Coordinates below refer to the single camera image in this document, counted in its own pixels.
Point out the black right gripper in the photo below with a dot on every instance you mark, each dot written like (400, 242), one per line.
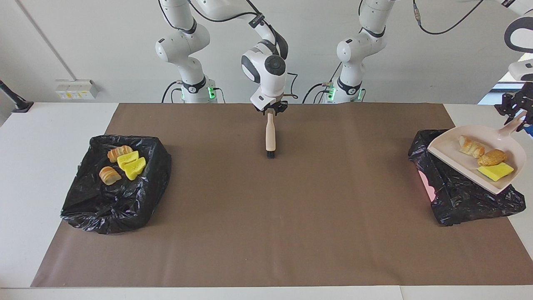
(275, 105)

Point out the yellow foam wedge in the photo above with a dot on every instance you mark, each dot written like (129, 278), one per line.
(495, 171)

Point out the beige plastic dustpan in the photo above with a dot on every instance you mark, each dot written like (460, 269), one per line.
(445, 146)

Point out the black clamp stand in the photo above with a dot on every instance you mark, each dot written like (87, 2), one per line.
(18, 104)
(498, 111)

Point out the black bag pink bin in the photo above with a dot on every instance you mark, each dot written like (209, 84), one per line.
(458, 200)

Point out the white wall conduit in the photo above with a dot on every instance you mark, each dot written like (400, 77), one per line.
(46, 40)

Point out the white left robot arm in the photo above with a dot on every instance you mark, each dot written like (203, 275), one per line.
(354, 50)

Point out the yellow ridged foam piece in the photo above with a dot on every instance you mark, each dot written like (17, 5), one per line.
(134, 168)

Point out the blue object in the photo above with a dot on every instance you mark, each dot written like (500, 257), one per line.
(530, 133)

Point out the brown round toy bread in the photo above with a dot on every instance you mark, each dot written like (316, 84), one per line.
(492, 158)

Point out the toy croissant bread piece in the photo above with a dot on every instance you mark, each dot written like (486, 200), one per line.
(118, 153)
(109, 175)
(471, 146)

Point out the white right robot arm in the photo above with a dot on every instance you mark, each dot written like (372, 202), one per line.
(268, 66)

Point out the brown paper table mat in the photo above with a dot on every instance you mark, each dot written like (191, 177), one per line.
(266, 250)

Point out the white wall outlet box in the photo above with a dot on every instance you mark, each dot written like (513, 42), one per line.
(75, 89)

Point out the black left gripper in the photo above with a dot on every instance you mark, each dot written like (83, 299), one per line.
(525, 89)

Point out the bright window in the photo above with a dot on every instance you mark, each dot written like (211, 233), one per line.
(499, 89)

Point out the beige hand brush black bristles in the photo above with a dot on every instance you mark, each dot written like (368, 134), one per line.
(270, 133)

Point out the yellow notched foam piece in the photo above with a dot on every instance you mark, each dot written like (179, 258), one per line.
(127, 159)

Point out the black bag lined bin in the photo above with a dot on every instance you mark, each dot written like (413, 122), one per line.
(116, 204)

